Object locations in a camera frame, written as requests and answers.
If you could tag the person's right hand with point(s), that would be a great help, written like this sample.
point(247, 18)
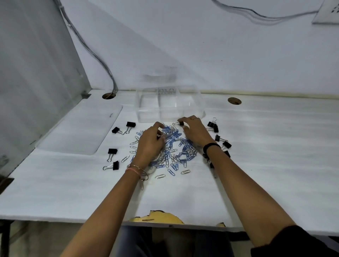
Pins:
point(198, 133)

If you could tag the person's left hand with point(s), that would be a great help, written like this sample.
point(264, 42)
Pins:
point(148, 147)

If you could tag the person's right thumb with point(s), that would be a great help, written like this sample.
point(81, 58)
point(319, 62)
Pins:
point(186, 130)

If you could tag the person's left fingers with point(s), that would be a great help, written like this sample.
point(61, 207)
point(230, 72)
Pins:
point(159, 125)

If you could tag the person's left forearm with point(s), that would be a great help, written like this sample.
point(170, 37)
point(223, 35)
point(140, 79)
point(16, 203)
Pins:
point(106, 217)

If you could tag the person's right forearm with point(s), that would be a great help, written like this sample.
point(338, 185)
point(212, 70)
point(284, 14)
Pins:
point(246, 196)

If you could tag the clear plastic container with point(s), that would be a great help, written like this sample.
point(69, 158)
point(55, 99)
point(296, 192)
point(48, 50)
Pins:
point(169, 106)

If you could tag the black wristband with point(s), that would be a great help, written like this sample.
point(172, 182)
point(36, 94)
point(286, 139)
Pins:
point(210, 145)

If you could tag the pile of blue silver paper clips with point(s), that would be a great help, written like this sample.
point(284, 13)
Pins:
point(173, 156)

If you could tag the gold bangle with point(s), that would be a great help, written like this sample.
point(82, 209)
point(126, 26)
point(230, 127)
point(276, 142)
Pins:
point(144, 173)

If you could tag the pink wrist band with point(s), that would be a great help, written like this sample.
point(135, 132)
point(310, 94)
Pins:
point(133, 171)

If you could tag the clear plastic lid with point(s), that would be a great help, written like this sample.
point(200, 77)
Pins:
point(82, 129)

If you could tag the blue jeans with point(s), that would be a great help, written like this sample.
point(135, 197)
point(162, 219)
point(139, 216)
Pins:
point(172, 243)

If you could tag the grey partition panel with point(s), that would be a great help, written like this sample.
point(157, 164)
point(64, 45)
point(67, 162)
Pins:
point(34, 79)

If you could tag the black sleeve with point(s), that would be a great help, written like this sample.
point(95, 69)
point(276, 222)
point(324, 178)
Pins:
point(296, 243)

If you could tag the white wall socket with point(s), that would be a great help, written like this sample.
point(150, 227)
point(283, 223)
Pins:
point(328, 13)

